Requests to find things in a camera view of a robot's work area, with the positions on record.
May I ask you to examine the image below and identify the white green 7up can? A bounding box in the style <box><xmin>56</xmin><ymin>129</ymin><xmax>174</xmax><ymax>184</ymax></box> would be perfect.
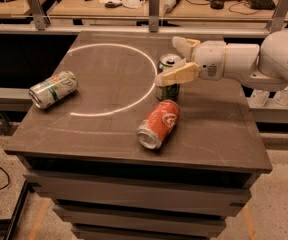
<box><xmin>29</xmin><ymin>71</ymin><xmax>78</xmax><ymax>109</ymax></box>

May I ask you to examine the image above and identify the metal post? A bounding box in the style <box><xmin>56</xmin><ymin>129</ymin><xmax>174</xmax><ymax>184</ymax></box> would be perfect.
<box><xmin>149</xmin><ymin>0</ymin><xmax>160</xmax><ymax>32</ymax></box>
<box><xmin>266</xmin><ymin>0</ymin><xmax>288</xmax><ymax>33</ymax></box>
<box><xmin>27</xmin><ymin>0</ymin><xmax>50</xmax><ymax>30</ymax></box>

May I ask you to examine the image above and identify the metal post middle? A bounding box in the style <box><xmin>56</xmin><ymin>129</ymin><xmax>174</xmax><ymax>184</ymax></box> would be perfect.
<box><xmin>149</xmin><ymin>0</ymin><xmax>160</xmax><ymax>32</ymax></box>

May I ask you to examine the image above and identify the clear sanitizer bottle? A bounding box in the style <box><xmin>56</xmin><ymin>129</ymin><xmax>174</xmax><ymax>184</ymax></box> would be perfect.
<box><xmin>273</xmin><ymin>86</ymin><xmax>288</xmax><ymax>106</ymax></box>
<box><xmin>249</xmin><ymin>89</ymin><xmax>270</xmax><ymax>107</ymax></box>

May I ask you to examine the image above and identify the metal post right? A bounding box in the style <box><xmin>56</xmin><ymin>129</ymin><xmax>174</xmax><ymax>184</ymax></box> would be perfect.
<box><xmin>266</xmin><ymin>0</ymin><xmax>288</xmax><ymax>33</ymax></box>

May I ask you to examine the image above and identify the dark wooden table stand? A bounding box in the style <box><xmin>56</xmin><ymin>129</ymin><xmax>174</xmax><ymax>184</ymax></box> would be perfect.
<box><xmin>6</xmin><ymin>32</ymin><xmax>271</xmax><ymax>240</ymax></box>

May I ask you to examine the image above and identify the green soda can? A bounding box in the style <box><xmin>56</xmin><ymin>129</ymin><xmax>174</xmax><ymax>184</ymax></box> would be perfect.
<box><xmin>156</xmin><ymin>53</ymin><xmax>181</xmax><ymax>101</ymax></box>

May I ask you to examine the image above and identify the orange soda can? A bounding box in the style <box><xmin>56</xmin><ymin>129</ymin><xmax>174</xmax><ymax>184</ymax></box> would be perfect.
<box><xmin>136</xmin><ymin>100</ymin><xmax>180</xmax><ymax>149</ymax></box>

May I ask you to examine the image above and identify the white handheld tool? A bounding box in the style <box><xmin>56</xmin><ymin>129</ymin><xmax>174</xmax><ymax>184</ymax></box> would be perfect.
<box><xmin>163</xmin><ymin>0</ymin><xmax>181</xmax><ymax>13</ymax></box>

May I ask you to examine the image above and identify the white face mask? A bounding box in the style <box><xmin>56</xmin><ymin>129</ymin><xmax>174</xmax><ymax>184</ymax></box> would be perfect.
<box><xmin>122</xmin><ymin>0</ymin><xmax>142</xmax><ymax>9</ymax></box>

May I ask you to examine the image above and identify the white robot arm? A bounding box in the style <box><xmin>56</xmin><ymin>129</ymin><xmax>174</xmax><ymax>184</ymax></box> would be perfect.
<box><xmin>155</xmin><ymin>31</ymin><xmax>288</xmax><ymax>92</ymax></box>

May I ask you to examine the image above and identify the clear sanitizer bottle left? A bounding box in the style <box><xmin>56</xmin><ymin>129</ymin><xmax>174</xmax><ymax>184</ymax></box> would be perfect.
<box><xmin>249</xmin><ymin>89</ymin><xmax>270</xmax><ymax>107</ymax></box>

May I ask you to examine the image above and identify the clear sanitizer bottle right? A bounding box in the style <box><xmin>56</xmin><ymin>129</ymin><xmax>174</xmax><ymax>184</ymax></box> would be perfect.
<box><xmin>273</xmin><ymin>86</ymin><xmax>288</xmax><ymax>106</ymax></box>

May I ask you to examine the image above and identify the metal post left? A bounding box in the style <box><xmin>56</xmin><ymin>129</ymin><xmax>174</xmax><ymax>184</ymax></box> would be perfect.
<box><xmin>27</xmin><ymin>0</ymin><xmax>50</xmax><ymax>30</ymax></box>

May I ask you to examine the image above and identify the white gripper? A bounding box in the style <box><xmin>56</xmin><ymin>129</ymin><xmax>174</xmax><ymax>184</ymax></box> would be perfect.
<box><xmin>155</xmin><ymin>36</ymin><xmax>226</xmax><ymax>87</ymax></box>

